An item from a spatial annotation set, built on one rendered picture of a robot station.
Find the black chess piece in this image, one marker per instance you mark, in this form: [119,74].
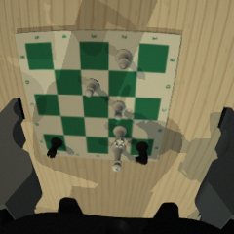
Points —
[141,147]
[56,143]

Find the green and cream chessboard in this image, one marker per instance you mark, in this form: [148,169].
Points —
[55,66]

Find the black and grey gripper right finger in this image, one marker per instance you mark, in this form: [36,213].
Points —
[215,197]

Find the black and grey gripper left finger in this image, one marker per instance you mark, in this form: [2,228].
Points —
[20,189]

